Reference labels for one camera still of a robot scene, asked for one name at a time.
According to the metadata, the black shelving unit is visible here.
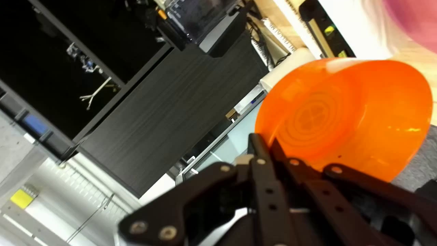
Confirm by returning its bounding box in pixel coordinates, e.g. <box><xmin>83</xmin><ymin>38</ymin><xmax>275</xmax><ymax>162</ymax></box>
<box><xmin>0</xmin><ymin>0</ymin><xmax>266</xmax><ymax>195</ymax></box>

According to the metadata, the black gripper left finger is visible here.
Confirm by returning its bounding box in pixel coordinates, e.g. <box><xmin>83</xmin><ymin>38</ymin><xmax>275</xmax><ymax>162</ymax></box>
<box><xmin>117</xmin><ymin>133</ymin><xmax>292</xmax><ymax>246</ymax></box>

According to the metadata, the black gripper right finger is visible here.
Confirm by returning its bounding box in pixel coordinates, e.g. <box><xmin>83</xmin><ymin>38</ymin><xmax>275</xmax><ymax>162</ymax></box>
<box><xmin>270</xmin><ymin>142</ymin><xmax>437</xmax><ymax>246</ymax></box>

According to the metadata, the orange plastic bowl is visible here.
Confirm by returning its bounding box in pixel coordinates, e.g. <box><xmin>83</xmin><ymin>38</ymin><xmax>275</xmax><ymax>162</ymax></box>
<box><xmin>255</xmin><ymin>58</ymin><xmax>432</xmax><ymax>181</ymax></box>

